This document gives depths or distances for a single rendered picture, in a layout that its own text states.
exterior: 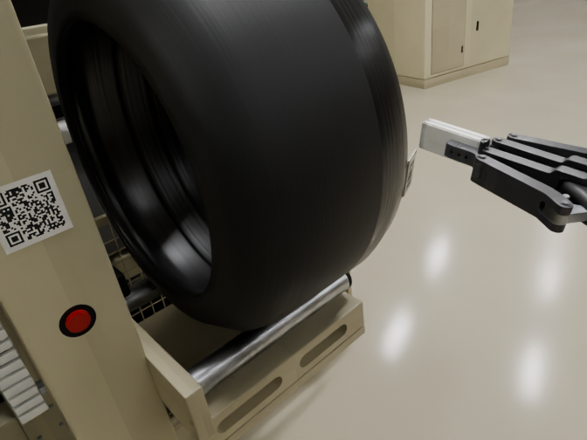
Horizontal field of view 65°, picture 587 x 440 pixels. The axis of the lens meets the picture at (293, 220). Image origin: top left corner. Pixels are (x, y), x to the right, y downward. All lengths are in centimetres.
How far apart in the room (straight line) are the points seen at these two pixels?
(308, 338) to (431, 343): 127
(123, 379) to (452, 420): 129
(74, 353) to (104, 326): 5
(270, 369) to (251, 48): 50
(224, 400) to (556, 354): 156
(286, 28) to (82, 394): 54
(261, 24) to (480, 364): 168
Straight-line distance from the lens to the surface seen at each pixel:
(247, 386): 77
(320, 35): 55
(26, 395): 71
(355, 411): 181
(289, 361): 79
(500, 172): 44
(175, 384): 68
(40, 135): 58
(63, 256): 63
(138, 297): 94
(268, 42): 51
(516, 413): 187
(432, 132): 51
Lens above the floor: 142
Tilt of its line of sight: 29 degrees down
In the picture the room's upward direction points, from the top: 8 degrees counter-clockwise
